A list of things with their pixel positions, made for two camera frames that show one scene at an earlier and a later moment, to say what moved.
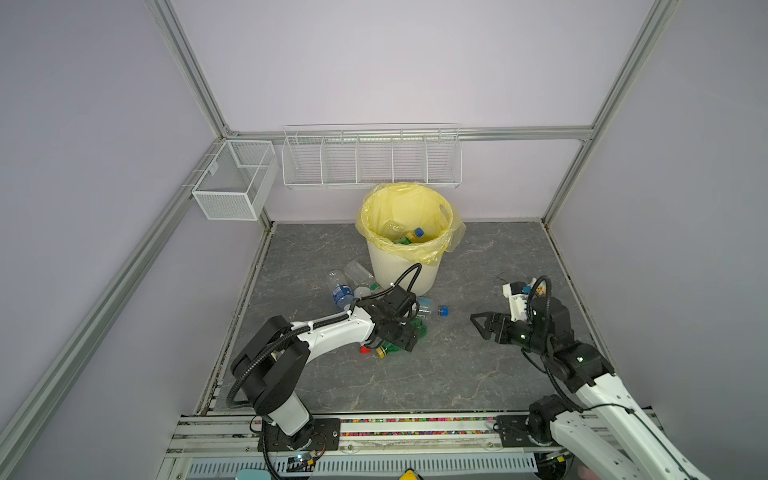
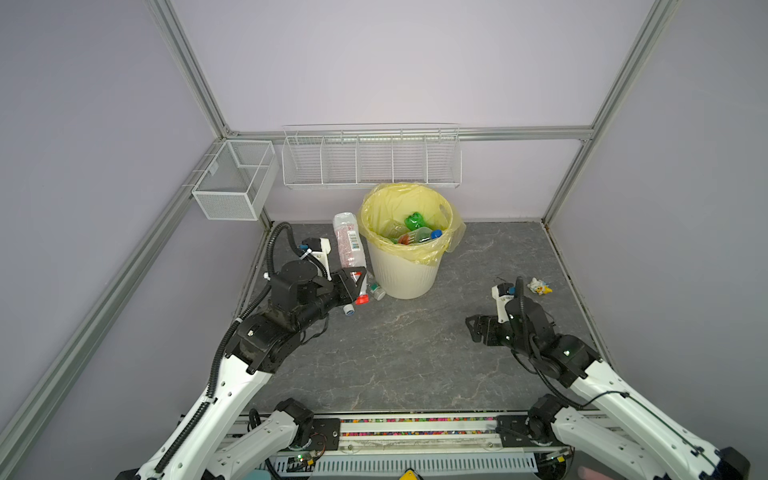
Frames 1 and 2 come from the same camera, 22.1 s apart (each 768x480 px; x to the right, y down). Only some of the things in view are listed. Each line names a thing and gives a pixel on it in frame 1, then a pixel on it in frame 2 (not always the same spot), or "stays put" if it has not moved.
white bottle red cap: (360, 333) to (350, 245)
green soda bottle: (389, 347) to (414, 221)
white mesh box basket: (238, 180) stays put
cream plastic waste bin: (387, 268) stays put
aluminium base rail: (302, 443) stays put
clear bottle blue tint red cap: (425, 306) to (418, 235)
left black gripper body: (402, 335) to (336, 292)
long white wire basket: (360, 156) stays put
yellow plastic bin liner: (416, 206) stays put
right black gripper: (502, 319) stays put
